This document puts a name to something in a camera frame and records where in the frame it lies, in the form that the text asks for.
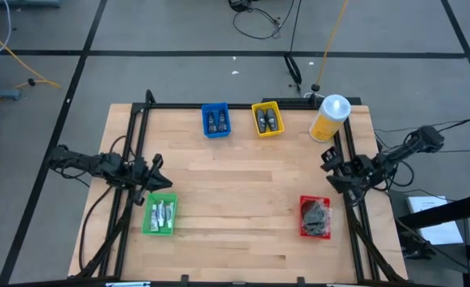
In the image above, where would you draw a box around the red plastic basket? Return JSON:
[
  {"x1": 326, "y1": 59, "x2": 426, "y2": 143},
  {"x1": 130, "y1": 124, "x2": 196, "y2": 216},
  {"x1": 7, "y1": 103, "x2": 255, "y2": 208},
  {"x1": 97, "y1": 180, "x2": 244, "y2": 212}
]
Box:
[{"x1": 299, "y1": 195, "x2": 332, "y2": 241}]

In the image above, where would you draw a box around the yellow hanging cable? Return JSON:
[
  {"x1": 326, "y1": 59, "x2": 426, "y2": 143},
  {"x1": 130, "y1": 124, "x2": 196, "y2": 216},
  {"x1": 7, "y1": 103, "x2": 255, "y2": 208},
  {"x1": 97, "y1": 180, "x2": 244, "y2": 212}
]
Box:
[{"x1": 310, "y1": 0, "x2": 350, "y2": 92}]

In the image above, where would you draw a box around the black beam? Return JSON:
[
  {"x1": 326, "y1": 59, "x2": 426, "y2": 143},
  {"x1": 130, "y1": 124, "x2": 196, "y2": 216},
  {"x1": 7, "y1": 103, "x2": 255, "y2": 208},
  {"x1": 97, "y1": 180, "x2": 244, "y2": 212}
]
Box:
[{"x1": 393, "y1": 190, "x2": 470, "y2": 230}]

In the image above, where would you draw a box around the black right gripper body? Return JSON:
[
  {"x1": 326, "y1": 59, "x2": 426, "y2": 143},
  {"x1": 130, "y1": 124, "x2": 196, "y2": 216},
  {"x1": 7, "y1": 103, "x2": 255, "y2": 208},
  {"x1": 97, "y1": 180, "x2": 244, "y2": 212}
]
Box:
[{"x1": 320, "y1": 145, "x2": 369, "y2": 201}]

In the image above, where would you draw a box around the black coiled floor cable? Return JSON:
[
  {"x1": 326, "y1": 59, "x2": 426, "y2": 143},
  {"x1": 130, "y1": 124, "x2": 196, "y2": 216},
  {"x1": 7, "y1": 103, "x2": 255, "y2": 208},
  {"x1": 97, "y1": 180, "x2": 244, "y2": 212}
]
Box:
[{"x1": 228, "y1": 0, "x2": 295, "y2": 41}]

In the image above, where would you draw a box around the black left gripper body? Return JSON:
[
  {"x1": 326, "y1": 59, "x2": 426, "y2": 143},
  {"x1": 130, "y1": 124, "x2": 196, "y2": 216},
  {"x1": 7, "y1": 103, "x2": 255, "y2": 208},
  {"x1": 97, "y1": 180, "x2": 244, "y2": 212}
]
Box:
[{"x1": 132, "y1": 153, "x2": 164, "y2": 206}]

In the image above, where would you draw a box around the white paper box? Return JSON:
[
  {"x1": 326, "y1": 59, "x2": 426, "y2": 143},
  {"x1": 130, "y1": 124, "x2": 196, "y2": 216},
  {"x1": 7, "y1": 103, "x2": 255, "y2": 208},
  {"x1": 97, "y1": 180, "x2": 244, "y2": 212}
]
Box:
[{"x1": 405, "y1": 195, "x2": 465, "y2": 246}]

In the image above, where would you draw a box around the yellow floor cable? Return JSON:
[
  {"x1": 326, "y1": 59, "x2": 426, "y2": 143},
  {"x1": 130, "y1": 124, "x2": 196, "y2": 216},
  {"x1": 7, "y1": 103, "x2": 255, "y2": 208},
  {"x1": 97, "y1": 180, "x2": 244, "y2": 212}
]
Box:
[{"x1": 0, "y1": 22, "x2": 63, "y2": 116}]

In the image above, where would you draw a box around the white label strip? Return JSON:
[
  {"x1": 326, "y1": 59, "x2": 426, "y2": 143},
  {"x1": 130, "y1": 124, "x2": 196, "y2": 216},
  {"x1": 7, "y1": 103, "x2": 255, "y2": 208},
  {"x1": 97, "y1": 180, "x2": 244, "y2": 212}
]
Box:
[{"x1": 105, "y1": 281, "x2": 152, "y2": 287}]

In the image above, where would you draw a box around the wipes canister with yellow label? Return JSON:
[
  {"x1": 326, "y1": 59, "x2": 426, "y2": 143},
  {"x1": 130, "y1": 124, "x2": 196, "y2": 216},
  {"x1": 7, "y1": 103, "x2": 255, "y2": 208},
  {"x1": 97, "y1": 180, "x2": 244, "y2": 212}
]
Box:
[{"x1": 308, "y1": 93, "x2": 353, "y2": 144}]

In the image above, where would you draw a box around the yellow plastic basket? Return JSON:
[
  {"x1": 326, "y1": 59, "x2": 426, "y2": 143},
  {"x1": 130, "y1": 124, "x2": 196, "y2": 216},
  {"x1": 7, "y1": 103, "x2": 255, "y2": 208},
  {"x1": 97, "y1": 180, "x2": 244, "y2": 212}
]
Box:
[{"x1": 251, "y1": 100, "x2": 286, "y2": 138}]

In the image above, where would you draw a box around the small white toothpaste tube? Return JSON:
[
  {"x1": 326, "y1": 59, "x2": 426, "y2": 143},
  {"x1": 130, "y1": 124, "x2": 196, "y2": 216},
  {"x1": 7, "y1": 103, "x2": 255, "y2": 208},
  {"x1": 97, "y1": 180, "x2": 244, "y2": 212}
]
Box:
[
  {"x1": 164, "y1": 202, "x2": 176, "y2": 230},
  {"x1": 149, "y1": 204, "x2": 160, "y2": 233},
  {"x1": 156, "y1": 199, "x2": 167, "y2": 228}
]

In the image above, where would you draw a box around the blue plastic basket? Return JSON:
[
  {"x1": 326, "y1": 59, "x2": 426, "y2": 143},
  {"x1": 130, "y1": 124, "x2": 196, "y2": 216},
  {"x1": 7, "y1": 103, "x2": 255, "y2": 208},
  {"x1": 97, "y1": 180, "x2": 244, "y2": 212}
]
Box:
[{"x1": 200, "y1": 102, "x2": 232, "y2": 140}]

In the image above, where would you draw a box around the thin black floor cable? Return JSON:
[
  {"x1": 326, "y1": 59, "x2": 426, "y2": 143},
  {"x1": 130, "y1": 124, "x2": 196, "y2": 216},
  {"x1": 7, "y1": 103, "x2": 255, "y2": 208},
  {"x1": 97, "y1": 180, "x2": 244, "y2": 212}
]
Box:
[{"x1": 373, "y1": 115, "x2": 470, "y2": 155}]

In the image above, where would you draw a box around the green plastic basket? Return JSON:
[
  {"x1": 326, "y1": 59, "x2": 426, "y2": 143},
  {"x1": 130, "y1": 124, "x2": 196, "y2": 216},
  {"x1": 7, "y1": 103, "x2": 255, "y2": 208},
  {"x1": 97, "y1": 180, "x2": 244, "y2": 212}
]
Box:
[{"x1": 141, "y1": 192, "x2": 179, "y2": 237}]

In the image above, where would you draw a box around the black strap with cable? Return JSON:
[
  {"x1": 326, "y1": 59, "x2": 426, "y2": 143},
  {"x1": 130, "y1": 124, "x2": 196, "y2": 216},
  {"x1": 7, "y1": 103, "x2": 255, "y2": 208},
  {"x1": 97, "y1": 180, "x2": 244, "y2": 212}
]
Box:
[{"x1": 284, "y1": 0, "x2": 303, "y2": 96}]

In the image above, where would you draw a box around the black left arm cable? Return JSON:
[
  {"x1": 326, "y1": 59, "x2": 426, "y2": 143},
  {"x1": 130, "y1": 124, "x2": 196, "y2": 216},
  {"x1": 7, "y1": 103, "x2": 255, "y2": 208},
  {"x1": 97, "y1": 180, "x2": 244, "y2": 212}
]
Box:
[{"x1": 77, "y1": 185, "x2": 114, "y2": 272}]

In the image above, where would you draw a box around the black mesh pad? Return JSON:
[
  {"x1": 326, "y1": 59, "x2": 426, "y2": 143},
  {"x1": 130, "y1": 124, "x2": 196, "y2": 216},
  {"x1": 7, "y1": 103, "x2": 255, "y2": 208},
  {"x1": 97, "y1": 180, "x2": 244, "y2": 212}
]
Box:
[
  {"x1": 302, "y1": 218, "x2": 324, "y2": 237},
  {"x1": 312, "y1": 201, "x2": 334, "y2": 224},
  {"x1": 314, "y1": 217, "x2": 334, "y2": 237},
  {"x1": 301, "y1": 200, "x2": 318, "y2": 218}
]

